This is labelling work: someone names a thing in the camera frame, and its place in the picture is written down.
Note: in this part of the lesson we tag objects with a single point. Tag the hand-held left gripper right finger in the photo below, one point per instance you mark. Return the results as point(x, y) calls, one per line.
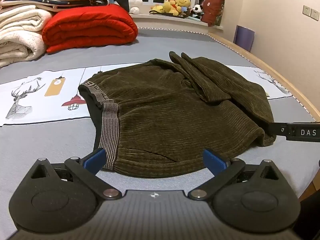
point(213, 160)

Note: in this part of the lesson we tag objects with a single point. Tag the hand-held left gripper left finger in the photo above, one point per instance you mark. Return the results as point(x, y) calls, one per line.
point(96, 160)

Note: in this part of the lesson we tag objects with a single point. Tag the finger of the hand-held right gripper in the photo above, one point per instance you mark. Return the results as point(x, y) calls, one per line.
point(278, 128)

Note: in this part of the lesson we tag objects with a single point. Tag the purple board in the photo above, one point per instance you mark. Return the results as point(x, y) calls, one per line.
point(244, 38)

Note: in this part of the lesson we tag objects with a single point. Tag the red folded blanket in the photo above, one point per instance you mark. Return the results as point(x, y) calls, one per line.
point(87, 27)

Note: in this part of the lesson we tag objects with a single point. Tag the red cushion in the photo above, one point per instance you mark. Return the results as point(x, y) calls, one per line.
point(212, 10)

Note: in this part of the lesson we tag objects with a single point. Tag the panda plush toy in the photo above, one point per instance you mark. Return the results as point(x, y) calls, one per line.
point(197, 10)

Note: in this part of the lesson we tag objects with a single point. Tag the bay window ledge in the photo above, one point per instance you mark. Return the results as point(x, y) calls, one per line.
point(170, 22)

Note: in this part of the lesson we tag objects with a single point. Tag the cream fleece folded blanket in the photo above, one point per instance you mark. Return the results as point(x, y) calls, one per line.
point(17, 35)

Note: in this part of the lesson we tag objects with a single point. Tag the navy star-print folded quilt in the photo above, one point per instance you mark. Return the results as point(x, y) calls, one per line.
point(62, 4)

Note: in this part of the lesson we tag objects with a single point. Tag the white plush toy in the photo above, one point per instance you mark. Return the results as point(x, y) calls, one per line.
point(135, 0)

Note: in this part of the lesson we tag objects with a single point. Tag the wooden bed frame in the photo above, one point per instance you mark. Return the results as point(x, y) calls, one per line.
point(303, 100)

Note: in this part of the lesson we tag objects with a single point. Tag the white wall socket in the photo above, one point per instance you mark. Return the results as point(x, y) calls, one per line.
point(314, 14)
point(306, 10)

